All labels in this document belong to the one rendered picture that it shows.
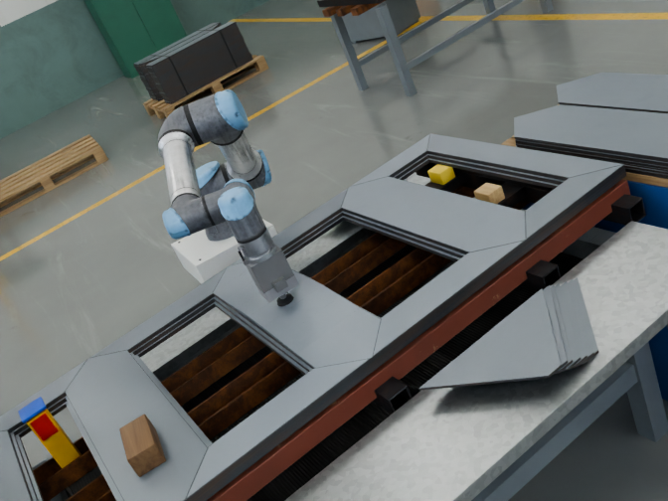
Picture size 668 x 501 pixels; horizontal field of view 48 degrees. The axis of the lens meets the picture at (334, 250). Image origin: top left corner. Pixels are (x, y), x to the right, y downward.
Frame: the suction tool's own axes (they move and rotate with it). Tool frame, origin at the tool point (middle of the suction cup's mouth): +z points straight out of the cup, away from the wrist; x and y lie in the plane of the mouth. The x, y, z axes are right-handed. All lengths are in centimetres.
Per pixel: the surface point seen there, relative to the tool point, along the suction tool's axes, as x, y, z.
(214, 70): 609, 140, 63
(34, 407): 14, -63, -4
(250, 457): -40.4, -25.8, 1.2
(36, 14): 1007, 31, -37
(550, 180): -14, 70, 1
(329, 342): -24.1, 0.6, -0.3
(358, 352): -32.9, 3.3, -0.3
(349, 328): -23.7, 5.9, -0.3
